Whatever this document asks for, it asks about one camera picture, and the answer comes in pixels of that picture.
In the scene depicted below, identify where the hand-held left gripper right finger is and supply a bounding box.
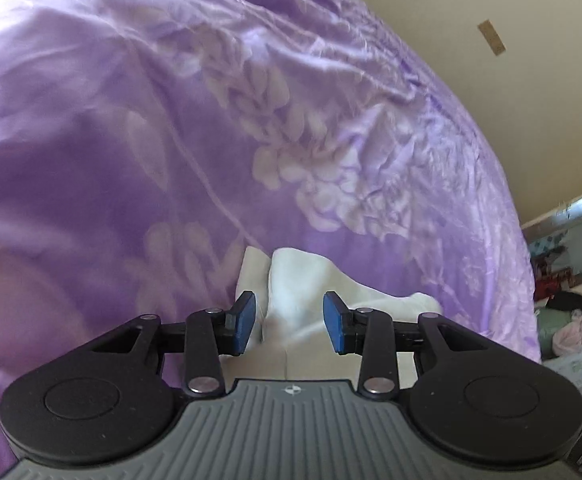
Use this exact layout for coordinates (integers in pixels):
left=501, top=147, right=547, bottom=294
left=322, top=291, right=496, bottom=400

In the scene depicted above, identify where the dark round bag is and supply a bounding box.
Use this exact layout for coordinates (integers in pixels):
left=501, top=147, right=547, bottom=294
left=541, top=290, right=582, bottom=361

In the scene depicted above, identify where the red cloth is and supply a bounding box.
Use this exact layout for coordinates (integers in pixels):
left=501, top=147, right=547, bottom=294
left=532, top=254, right=576, bottom=302

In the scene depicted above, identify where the silver framed mirror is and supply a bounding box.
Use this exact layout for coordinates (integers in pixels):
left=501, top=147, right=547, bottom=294
left=521, top=191, right=582, bottom=281

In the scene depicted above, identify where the white small garment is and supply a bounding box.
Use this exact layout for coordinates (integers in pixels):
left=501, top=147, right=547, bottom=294
left=223, top=246, right=444, bottom=382

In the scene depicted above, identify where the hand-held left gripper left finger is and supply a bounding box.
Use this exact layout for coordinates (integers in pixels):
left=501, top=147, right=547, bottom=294
left=74, top=291, right=257, bottom=398

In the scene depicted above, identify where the pink crumpled cloth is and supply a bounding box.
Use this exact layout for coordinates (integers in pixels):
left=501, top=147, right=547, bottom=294
left=552, top=309, right=582, bottom=357

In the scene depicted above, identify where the purple floral blanket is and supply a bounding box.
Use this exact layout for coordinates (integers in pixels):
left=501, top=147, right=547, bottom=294
left=0, top=0, right=542, bottom=480

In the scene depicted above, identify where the brown tape strip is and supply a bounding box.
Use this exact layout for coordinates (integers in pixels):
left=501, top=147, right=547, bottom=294
left=477, top=19, right=506, bottom=57

